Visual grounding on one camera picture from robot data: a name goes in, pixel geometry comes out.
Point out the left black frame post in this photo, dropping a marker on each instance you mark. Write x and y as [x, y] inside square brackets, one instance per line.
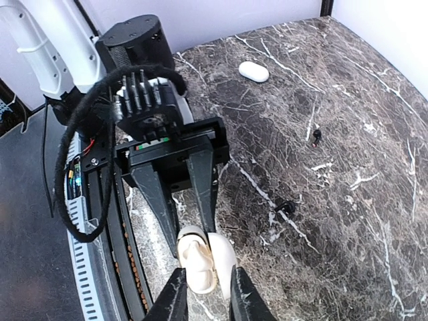
[326, 8]

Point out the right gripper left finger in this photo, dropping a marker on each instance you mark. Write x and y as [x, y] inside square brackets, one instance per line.
[171, 304]

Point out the white oval charging case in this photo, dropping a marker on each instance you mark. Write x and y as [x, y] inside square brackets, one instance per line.
[253, 72]

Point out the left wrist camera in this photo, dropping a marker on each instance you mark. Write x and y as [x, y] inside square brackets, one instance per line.
[150, 109]

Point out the white slotted cable duct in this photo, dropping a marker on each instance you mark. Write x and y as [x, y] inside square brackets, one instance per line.
[89, 265]

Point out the small white charging case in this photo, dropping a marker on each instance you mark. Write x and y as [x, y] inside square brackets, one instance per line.
[208, 259]

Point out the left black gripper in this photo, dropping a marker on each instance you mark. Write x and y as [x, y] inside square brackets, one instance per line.
[168, 165]

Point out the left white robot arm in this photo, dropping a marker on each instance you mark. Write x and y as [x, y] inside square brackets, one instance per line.
[79, 72]

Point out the black hook earbud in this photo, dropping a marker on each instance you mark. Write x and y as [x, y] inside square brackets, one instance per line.
[287, 207]

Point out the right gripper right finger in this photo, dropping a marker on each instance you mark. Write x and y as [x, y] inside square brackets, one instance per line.
[246, 303]

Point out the small black earbud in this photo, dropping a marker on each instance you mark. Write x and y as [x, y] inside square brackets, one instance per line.
[317, 134]

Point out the black front rail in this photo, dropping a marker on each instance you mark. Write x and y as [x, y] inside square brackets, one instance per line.
[119, 274]

